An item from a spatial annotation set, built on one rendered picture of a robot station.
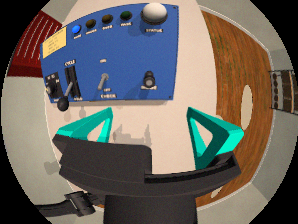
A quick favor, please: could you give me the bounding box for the blue control panel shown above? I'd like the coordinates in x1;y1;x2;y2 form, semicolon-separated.
40;3;179;112

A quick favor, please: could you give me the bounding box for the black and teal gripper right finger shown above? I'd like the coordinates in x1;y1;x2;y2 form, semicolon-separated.
186;107;244;170

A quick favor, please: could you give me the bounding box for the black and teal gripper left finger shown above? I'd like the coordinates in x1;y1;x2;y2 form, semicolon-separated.
56;107;113;143

